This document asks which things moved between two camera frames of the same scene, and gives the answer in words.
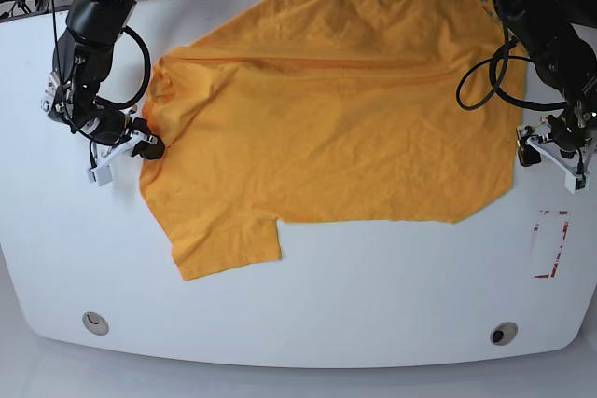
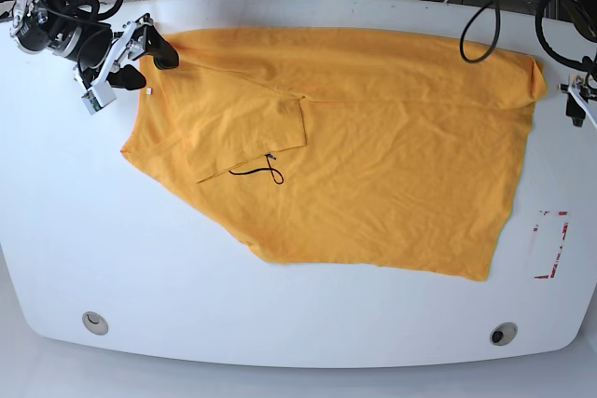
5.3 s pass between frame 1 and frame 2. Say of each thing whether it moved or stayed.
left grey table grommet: stayed
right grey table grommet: stayed
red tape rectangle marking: stayed
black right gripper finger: moved
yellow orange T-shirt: moved
